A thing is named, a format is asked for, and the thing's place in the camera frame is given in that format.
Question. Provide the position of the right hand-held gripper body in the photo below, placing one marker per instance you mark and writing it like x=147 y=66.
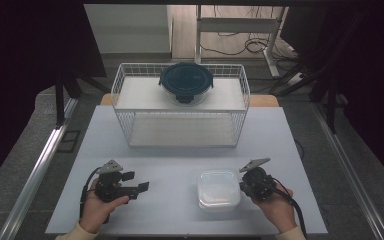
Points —
x=260 y=185

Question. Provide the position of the round container with blue lid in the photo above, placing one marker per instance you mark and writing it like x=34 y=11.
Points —
x=186 y=81

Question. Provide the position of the wooden table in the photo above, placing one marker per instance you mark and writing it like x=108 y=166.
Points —
x=263 y=100

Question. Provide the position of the clear square plastic container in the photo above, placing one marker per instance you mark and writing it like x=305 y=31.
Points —
x=218 y=190

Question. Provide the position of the person's right hand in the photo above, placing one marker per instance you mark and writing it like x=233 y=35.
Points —
x=278 y=211

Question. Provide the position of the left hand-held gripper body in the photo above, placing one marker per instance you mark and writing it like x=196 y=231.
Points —
x=111 y=191

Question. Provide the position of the black metal stand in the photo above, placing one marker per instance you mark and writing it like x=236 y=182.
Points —
x=330 y=110
x=60 y=103

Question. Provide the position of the person's left hand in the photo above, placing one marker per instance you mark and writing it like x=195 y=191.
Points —
x=95 y=211

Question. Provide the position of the dark curtain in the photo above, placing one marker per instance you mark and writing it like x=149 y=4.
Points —
x=20 y=66
x=373 y=66

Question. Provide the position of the aluminium rail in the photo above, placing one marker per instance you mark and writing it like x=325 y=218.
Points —
x=350 y=173
x=36 y=176

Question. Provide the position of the white metal desk frame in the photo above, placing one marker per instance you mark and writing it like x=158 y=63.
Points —
x=236 y=25

